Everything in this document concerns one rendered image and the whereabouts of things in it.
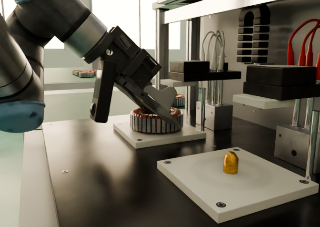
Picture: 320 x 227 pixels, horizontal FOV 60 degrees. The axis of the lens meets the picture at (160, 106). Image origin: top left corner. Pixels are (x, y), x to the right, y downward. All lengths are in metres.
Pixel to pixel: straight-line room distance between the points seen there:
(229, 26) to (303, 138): 0.41
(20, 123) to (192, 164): 0.27
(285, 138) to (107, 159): 0.28
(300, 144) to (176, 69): 0.28
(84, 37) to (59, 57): 4.53
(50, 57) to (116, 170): 4.63
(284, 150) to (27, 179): 0.40
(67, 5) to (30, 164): 0.28
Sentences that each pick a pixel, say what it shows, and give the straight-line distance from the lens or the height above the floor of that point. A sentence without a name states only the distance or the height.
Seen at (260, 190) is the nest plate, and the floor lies 0.78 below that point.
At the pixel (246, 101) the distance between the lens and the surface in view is 0.38.
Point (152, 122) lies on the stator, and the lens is 0.53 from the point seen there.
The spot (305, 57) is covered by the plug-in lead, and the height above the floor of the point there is 0.93.
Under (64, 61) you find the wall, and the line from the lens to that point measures 5.03.
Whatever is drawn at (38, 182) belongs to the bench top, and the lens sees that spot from 0.47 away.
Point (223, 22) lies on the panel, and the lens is 0.80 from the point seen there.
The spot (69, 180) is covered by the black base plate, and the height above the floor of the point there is 0.77.
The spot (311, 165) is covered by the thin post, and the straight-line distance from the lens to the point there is 0.40.
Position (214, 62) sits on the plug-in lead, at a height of 0.92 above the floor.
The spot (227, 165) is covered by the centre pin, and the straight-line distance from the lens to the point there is 0.38.
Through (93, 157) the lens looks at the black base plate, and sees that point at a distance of 0.48.
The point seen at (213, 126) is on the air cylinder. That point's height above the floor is 0.78.
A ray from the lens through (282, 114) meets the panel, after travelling 0.65.
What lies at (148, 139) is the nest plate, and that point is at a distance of 0.51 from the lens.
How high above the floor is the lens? 0.94
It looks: 11 degrees down
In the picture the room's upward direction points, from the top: straight up
